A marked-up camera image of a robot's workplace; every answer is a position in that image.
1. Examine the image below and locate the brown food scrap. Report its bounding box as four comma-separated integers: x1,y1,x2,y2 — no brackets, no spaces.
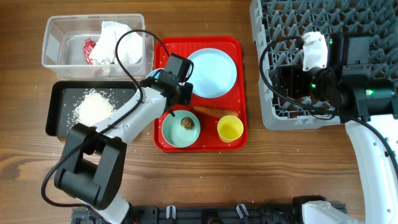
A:
180,117,195,129

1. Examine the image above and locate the mint green bowl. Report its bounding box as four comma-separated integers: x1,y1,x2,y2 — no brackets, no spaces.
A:
161,110,201,148

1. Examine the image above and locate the orange carrot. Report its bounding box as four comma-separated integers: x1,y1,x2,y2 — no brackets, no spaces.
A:
193,106,238,118

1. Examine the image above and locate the yellow plastic cup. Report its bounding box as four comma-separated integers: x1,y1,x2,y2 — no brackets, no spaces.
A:
217,115,244,142

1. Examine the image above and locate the white rice pile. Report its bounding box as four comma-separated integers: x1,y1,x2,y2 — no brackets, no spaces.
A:
66,88,116,128

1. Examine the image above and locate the light blue bowl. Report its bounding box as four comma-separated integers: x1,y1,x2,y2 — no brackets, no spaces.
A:
146,68,164,80

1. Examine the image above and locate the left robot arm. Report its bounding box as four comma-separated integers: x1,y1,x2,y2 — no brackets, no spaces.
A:
47,77,193,223

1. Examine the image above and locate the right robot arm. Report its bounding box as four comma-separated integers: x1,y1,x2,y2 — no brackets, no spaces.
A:
267,32,397,223

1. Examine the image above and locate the grey dishwasher rack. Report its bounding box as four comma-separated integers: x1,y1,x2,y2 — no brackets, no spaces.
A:
249,0,397,131

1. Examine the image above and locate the clear plastic waste bin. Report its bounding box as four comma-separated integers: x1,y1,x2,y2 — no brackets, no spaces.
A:
42,14,146,80

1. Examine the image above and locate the large light blue plate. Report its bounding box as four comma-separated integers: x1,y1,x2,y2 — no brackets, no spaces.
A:
188,48,238,98

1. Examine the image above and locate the red serving tray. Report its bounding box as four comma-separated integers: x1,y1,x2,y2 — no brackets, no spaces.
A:
153,36,248,152

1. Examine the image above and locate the crumpled white paper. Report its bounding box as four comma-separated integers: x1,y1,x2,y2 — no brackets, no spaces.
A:
88,21,143,65

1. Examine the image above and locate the black rectangular tray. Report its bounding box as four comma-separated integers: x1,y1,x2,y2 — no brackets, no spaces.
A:
45,81,136,138

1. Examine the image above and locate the red crumpled wrapper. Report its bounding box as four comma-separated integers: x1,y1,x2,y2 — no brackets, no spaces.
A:
83,38,96,65

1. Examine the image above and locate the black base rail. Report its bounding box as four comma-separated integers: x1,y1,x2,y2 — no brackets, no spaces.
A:
70,203,348,224

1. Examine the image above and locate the left black cable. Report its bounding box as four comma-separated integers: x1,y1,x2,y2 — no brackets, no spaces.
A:
40,29,171,208

